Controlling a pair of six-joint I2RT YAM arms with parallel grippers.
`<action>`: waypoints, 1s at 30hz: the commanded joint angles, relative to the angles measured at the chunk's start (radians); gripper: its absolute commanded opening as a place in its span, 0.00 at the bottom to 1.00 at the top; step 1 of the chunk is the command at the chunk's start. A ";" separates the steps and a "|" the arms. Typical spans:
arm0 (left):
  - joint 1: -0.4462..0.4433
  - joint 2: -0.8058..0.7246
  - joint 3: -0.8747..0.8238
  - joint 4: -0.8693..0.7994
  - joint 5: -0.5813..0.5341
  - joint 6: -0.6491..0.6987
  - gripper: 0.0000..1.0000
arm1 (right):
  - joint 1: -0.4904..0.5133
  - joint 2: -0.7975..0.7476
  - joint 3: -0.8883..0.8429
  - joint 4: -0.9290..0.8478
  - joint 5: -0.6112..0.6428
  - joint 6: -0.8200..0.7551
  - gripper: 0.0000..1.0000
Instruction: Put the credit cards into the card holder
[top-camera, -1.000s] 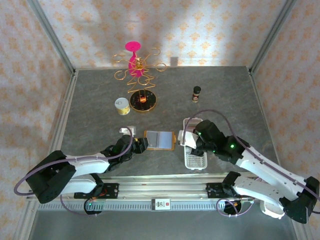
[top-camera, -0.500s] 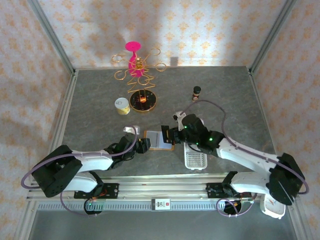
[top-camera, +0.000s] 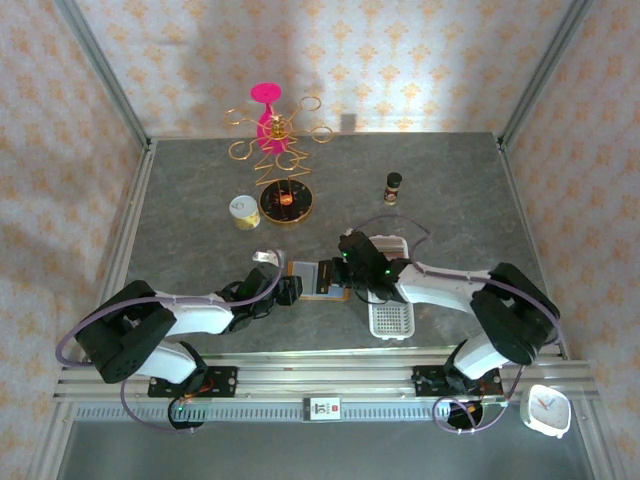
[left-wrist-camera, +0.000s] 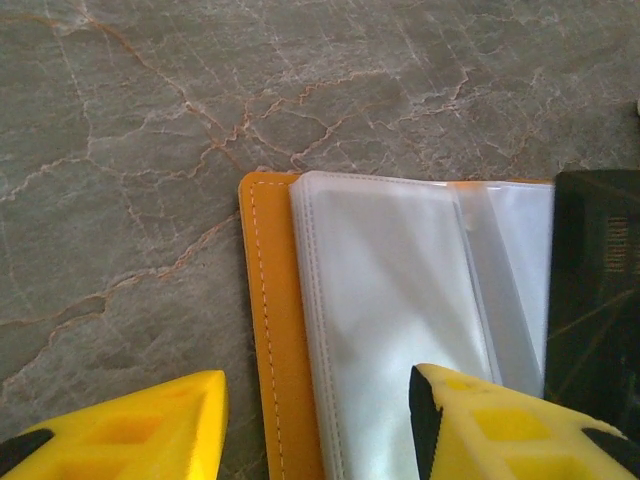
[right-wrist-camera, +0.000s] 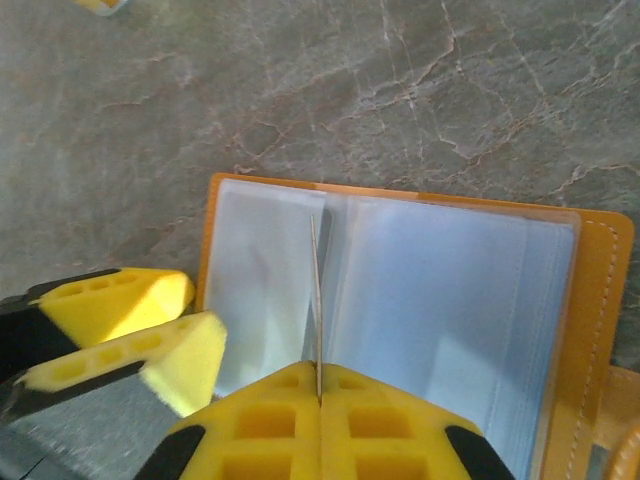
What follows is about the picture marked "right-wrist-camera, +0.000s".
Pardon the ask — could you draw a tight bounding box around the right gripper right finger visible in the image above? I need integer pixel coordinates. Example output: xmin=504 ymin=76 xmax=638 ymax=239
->
xmin=319 ymin=362 xmax=516 ymax=480

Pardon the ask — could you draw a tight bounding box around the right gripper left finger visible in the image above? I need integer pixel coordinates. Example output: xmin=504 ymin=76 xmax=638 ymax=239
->
xmin=134 ymin=360 xmax=321 ymax=480

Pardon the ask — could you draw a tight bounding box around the orange leather card holder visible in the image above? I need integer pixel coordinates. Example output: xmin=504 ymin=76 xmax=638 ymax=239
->
xmin=193 ymin=172 xmax=640 ymax=480

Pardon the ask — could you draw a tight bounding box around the yellow white tin can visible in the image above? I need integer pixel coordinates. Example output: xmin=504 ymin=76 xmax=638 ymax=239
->
xmin=72 ymin=0 xmax=132 ymax=17

